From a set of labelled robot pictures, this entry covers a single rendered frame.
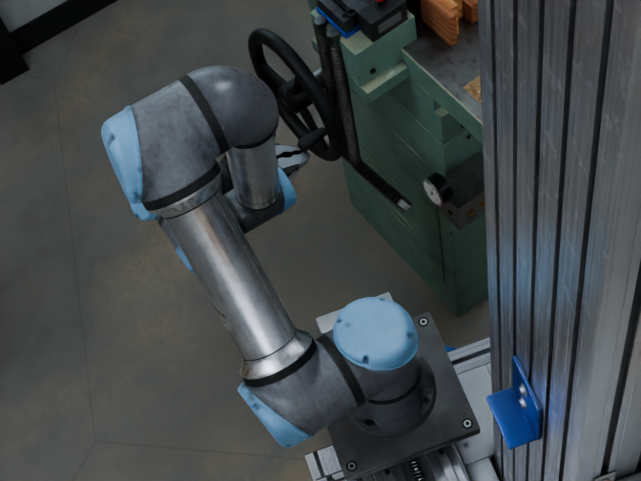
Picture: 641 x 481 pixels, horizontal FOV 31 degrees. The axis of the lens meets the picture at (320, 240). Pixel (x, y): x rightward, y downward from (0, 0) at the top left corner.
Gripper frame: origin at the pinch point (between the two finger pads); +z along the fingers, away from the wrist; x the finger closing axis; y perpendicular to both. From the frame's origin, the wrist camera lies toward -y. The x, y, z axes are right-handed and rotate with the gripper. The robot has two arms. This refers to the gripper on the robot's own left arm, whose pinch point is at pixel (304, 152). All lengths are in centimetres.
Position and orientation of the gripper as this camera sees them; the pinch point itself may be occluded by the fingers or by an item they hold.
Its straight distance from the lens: 211.8
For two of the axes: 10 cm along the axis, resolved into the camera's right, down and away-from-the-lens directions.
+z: 7.6, -2.2, 6.0
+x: 5.8, 6.4, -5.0
